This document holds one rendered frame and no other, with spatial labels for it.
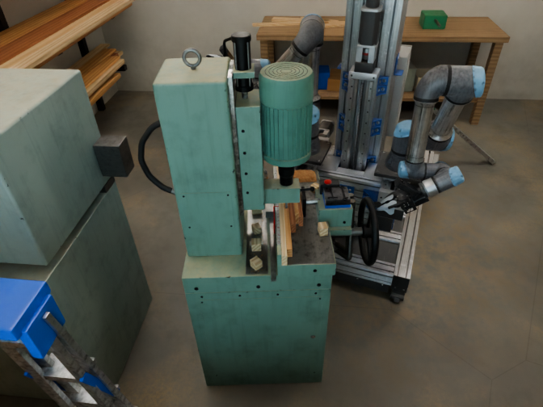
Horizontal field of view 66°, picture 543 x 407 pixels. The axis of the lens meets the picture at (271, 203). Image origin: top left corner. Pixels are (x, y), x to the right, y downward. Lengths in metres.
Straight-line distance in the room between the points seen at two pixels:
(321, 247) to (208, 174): 0.50
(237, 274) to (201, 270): 0.14
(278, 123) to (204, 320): 0.90
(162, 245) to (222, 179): 1.59
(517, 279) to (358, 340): 1.13
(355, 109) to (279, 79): 0.95
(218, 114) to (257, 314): 0.86
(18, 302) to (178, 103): 0.69
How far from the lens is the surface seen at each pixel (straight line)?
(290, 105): 1.32
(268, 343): 1.95
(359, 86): 2.15
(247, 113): 1.35
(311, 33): 2.03
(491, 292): 2.86
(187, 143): 1.38
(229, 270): 1.63
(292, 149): 1.41
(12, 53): 3.22
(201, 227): 1.58
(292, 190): 1.56
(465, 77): 1.77
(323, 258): 1.52
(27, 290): 1.27
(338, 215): 1.66
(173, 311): 2.58
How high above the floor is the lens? 1.99
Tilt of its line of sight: 38 degrees down
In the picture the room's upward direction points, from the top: 2 degrees counter-clockwise
